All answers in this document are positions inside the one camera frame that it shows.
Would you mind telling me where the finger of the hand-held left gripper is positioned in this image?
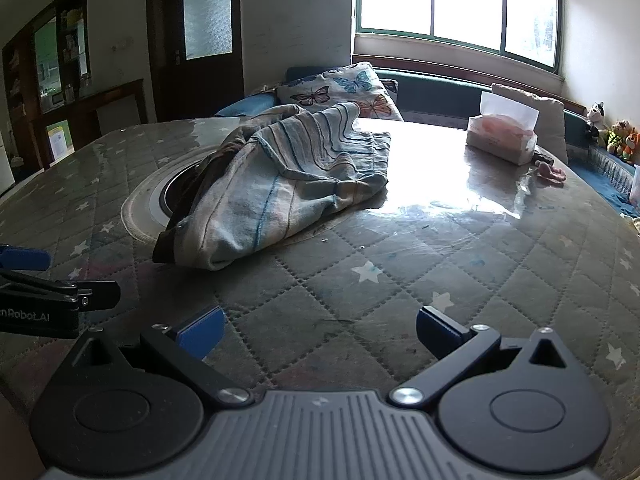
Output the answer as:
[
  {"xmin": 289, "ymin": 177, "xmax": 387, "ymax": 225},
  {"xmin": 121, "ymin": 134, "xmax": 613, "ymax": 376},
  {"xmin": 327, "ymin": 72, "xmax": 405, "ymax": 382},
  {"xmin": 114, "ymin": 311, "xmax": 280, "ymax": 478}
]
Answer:
[
  {"xmin": 0, "ymin": 243, "xmax": 53, "ymax": 272},
  {"xmin": 0, "ymin": 270, "xmax": 121, "ymax": 311}
]

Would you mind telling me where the blue striped shirt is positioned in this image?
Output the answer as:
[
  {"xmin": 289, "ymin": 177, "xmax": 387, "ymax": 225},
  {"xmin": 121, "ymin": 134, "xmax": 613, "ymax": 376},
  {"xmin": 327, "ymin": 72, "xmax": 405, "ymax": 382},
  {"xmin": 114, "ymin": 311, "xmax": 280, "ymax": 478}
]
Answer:
[{"xmin": 152, "ymin": 101, "xmax": 392, "ymax": 272}]

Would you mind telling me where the dark wooden door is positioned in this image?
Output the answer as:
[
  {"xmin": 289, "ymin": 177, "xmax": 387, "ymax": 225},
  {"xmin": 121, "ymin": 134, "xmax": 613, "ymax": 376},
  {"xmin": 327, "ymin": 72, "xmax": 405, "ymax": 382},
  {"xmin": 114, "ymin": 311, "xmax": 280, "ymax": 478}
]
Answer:
[{"xmin": 146, "ymin": 0, "xmax": 246, "ymax": 123}]

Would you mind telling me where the white tissue pack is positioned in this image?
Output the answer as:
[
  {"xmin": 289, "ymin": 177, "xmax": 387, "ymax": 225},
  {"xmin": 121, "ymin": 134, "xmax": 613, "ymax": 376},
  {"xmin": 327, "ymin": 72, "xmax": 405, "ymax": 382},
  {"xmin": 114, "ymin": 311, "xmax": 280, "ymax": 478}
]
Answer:
[{"xmin": 466, "ymin": 91, "xmax": 540, "ymax": 166}]

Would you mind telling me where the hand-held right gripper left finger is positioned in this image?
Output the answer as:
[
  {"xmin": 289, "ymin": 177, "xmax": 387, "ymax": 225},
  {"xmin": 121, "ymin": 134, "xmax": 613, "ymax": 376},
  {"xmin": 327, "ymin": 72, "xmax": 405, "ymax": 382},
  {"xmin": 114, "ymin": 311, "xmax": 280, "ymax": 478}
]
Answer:
[{"xmin": 70, "ymin": 305, "xmax": 253, "ymax": 407}]

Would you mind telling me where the butterfly print pillow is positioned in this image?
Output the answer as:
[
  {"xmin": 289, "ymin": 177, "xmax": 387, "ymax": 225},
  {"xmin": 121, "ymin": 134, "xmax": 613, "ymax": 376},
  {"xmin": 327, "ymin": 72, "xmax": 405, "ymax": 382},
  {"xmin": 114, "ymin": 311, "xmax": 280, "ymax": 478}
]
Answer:
[{"xmin": 276, "ymin": 61, "xmax": 405, "ymax": 122}]

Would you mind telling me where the orange fox plush toy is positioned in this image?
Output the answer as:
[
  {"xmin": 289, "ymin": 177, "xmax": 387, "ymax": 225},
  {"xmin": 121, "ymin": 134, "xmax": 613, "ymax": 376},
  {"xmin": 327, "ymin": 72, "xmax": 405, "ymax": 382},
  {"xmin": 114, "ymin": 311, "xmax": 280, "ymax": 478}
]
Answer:
[{"xmin": 622, "ymin": 127, "xmax": 640, "ymax": 163}]

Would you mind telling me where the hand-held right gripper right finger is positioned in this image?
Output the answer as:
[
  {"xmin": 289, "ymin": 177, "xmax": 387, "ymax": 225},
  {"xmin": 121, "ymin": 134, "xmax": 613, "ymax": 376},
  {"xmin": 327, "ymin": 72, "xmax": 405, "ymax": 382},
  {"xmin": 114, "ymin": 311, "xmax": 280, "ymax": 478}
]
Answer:
[{"xmin": 389, "ymin": 306, "xmax": 583, "ymax": 407}]

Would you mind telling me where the grey pillow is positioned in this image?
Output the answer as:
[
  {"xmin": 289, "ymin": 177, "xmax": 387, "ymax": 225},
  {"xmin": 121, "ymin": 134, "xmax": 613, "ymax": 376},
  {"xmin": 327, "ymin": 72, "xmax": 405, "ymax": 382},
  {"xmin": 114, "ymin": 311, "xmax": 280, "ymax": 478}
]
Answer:
[{"xmin": 491, "ymin": 83, "xmax": 569, "ymax": 165}]

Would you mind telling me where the green framed window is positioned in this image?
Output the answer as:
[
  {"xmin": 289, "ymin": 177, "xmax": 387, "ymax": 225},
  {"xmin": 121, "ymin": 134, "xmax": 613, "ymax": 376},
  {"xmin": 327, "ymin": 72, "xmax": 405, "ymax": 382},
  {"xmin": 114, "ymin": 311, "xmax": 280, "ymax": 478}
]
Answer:
[{"xmin": 354, "ymin": 0, "xmax": 562, "ymax": 72}]

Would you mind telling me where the dark wooden cabinet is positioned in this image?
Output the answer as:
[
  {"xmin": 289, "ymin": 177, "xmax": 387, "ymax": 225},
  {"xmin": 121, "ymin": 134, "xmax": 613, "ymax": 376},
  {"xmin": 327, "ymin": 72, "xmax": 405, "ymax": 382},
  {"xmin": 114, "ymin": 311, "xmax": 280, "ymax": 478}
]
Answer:
[{"xmin": 1, "ymin": 0, "xmax": 146, "ymax": 171}]

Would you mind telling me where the black and white plush toy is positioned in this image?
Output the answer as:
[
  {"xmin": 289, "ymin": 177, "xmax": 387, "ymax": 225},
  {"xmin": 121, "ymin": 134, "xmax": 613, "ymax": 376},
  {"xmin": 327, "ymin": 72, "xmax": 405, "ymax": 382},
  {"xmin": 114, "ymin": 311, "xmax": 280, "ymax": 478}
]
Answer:
[{"xmin": 586, "ymin": 102, "xmax": 607, "ymax": 142}]

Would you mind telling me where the pink headband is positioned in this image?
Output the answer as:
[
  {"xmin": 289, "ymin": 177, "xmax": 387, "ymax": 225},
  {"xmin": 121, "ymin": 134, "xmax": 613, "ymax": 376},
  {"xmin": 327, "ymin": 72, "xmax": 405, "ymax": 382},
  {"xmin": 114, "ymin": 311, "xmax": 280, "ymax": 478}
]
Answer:
[{"xmin": 535, "ymin": 161, "xmax": 567, "ymax": 187}]

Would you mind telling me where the blue sofa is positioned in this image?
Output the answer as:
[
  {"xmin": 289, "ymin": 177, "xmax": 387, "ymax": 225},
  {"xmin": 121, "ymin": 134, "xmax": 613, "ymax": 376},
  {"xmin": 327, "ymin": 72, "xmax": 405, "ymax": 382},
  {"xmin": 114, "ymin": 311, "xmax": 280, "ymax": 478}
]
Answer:
[{"xmin": 215, "ymin": 65, "xmax": 640, "ymax": 221}]

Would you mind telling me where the brown plush toy green vest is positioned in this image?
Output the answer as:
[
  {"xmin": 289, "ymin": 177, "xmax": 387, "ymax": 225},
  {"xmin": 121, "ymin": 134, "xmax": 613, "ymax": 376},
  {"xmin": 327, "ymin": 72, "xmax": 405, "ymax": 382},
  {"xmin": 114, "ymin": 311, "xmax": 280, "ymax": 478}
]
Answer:
[{"xmin": 607, "ymin": 120, "xmax": 632, "ymax": 156}]

